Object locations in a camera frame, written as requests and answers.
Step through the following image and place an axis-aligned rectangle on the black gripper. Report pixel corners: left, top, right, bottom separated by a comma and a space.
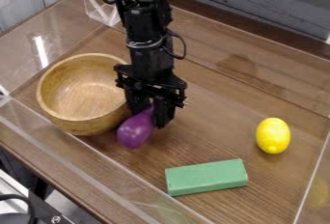
114, 42, 187, 128

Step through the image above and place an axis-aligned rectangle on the purple toy eggplant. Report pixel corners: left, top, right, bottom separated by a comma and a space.
116, 106, 155, 149

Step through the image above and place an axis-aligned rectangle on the brown wooden bowl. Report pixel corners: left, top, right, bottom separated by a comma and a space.
36, 53, 128, 136

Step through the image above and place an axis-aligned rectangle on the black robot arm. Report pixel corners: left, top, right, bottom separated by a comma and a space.
103, 0, 187, 128

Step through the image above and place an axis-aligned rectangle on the green rectangular block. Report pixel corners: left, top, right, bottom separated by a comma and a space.
164, 159, 248, 196

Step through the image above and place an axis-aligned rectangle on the yellow toy lemon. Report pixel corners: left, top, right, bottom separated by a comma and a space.
255, 118, 291, 154

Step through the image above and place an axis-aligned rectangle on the clear acrylic tray wall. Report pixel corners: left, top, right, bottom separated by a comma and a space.
0, 93, 214, 224

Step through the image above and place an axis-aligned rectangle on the clear acrylic corner bracket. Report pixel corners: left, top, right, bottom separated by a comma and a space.
83, 0, 122, 27

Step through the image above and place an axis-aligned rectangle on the black metal mount plate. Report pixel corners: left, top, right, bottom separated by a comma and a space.
28, 192, 75, 224

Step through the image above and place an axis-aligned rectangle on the black cable lower left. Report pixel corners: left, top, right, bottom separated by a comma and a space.
0, 193, 37, 224

